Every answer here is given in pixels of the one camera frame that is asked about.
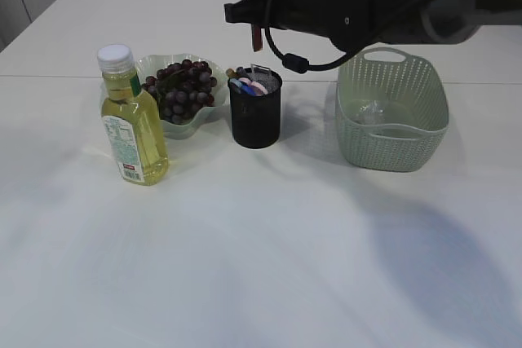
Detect green woven plastic basket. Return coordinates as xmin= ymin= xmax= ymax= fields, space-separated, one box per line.
xmin=335 ymin=47 xmax=449 ymax=173

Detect clear plastic ruler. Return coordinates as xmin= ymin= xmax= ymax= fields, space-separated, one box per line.
xmin=250 ymin=64 xmax=272 ymax=81

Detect purple grape bunch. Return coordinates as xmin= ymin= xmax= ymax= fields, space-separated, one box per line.
xmin=141 ymin=59 xmax=218 ymax=125

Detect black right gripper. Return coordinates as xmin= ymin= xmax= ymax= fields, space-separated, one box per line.
xmin=224 ymin=0 xmax=384 ymax=51

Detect gold marker pen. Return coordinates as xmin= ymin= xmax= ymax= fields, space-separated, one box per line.
xmin=225 ymin=68 xmax=240 ymax=80

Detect yellow tea bottle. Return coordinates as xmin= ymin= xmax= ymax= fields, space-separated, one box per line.
xmin=97 ymin=44 xmax=169 ymax=186

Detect green wavy glass plate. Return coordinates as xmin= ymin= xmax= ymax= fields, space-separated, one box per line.
xmin=135 ymin=53 xmax=226 ymax=139

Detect blue scissors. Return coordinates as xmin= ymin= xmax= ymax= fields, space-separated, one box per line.
xmin=228 ymin=78 xmax=257 ymax=96

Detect clear plastic sheet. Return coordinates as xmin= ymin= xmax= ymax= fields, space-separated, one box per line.
xmin=351 ymin=99 xmax=403 ymax=135

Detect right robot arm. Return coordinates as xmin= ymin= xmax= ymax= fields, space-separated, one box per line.
xmin=224 ymin=0 xmax=521 ymax=53

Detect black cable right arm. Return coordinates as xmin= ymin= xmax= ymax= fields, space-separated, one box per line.
xmin=263 ymin=0 xmax=522 ymax=76

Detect black mesh pen cup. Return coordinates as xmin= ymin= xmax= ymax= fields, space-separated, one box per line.
xmin=228 ymin=66 xmax=282 ymax=149

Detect pink scissors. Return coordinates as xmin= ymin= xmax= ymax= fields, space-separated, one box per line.
xmin=239 ymin=77 xmax=269 ymax=96

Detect silver marker pen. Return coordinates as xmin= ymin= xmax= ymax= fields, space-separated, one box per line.
xmin=236 ymin=67 xmax=248 ymax=78

